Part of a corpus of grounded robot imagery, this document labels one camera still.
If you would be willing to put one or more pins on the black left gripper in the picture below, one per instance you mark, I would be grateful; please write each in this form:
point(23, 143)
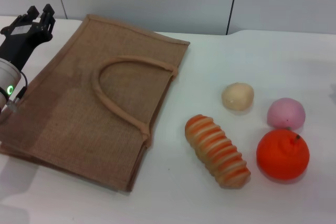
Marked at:
point(18, 40)

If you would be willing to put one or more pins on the brown jute handbag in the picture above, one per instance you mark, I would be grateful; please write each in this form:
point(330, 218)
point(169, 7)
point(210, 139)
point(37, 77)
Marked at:
point(86, 108)

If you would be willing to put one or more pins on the orange fruit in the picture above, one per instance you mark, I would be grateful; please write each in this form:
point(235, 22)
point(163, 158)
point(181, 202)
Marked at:
point(282, 155)

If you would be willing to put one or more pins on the pink peach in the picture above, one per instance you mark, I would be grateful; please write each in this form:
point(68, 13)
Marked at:
point(286, 113)

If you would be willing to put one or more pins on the orange striped bread roll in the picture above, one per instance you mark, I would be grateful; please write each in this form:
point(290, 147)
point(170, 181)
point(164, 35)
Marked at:
point(218, 153)

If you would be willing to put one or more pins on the beige round bun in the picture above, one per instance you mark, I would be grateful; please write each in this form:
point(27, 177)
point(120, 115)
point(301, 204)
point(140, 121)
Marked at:
point(237, 96)

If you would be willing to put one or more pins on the thin dark vertical pole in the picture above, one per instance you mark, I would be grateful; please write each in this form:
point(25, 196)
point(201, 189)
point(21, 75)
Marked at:
point(233, 3)

